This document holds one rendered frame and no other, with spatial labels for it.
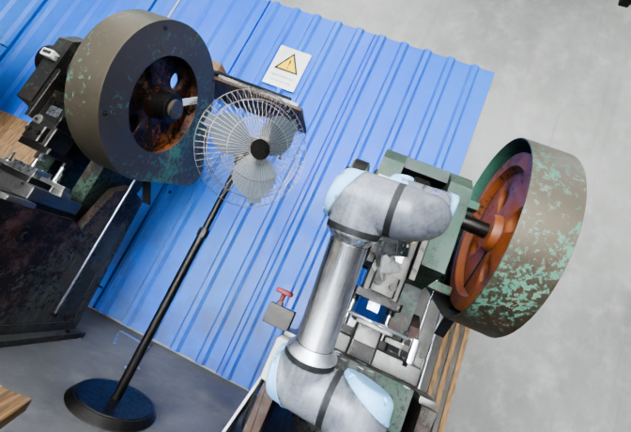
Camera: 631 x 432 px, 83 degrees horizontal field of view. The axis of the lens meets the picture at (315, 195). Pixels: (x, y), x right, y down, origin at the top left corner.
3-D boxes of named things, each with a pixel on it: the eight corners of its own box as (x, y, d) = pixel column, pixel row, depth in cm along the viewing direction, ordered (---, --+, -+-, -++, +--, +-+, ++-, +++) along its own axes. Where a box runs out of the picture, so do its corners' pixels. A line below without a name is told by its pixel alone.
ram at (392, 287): (399, 302, 135) (425, 232, 142) (362, 286, 138) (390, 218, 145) (392, 302, 152) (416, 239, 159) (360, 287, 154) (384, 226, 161)
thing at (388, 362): (417, 388, 125) (423, 370, 126) (300, 331, 132) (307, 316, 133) (402, 371, 153) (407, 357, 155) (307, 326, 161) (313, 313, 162)
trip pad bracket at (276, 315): (272, 365, 119) (296, 310, 124) (246, 353, 121) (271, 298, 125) (275, 362, 125) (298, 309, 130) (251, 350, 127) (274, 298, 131)
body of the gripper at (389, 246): (394, 257, 114) (401, 221, 114) (375, 252, 120) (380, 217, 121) (408, 258, 119) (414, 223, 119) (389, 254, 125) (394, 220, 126)
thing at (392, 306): (398, 318, 138) (403, 305, 140) (350, 297, 142) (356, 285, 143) (392, 316, 154) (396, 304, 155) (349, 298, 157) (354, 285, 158)
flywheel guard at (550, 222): (553, 353, 102) (611, 116, 122) (456, 311, 107) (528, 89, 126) (446, 327, 201) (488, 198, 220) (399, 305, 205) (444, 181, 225)
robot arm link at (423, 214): (463, 205, 63) (463, 188, 108) (403, 185, 66) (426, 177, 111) (441, 264, 65) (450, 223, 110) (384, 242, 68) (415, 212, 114)
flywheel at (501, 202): (625, 236, 101) (567, 143, 159) (552, 208, 104) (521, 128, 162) (496, 367, 142) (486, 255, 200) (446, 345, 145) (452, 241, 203)
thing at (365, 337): (381, 375, 113) (395, 333, 116) (340, 355, 115) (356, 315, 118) (373, 362, 137) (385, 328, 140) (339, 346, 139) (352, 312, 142)
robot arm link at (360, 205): (315, 443, 70) (405, 180, 67) (252, 404, 75) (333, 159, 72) (332, 411, 81) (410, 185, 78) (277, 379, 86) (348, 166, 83)
